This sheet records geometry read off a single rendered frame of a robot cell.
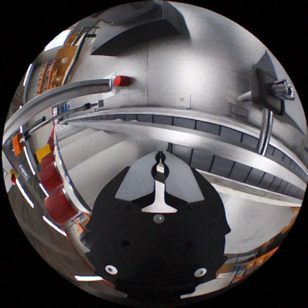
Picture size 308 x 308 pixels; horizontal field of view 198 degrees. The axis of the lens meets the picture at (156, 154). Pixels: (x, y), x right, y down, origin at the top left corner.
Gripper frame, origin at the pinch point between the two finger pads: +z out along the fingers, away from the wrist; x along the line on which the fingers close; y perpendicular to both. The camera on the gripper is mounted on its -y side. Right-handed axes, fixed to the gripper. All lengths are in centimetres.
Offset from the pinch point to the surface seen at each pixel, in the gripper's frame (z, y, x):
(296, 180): -12.1, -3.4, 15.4
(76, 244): -74, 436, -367
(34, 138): 203, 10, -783
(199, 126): 3.0, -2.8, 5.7
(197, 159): 2.7, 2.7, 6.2
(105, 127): 1.2, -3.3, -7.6
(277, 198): -10.2, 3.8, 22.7
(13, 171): -16.5, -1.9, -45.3
